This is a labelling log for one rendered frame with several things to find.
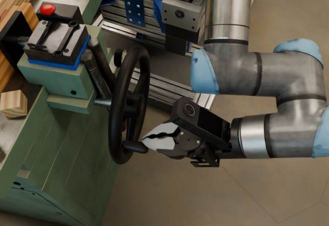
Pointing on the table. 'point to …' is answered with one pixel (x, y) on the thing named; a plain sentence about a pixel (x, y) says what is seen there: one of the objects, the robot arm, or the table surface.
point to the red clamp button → (47, 9)
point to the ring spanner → (65, 39)
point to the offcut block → (13, 104)
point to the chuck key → (42, 36)
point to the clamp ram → (14, 37)
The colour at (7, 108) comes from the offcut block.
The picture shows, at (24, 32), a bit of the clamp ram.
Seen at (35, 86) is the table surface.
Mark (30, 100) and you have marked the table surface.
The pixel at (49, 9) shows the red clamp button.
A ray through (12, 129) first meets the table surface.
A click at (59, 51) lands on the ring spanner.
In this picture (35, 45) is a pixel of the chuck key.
